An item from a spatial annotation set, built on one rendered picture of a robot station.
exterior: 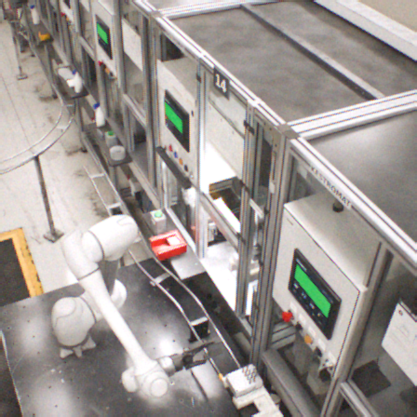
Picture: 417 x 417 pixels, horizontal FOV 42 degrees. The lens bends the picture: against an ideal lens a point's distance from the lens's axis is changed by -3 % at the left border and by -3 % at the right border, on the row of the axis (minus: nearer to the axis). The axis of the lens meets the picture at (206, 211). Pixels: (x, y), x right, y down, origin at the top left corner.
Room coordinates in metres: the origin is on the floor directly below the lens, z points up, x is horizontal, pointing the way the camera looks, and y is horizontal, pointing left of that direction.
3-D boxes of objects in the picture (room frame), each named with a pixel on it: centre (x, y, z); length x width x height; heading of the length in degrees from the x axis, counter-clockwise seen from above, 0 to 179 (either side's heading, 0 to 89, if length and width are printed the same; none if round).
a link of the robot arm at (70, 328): (1.63, 0.65, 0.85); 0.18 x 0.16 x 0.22; 133
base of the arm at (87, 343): (1.61, 0.65, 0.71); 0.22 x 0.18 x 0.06; 27
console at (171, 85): (2.24, 0.04, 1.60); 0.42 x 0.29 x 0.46; 27
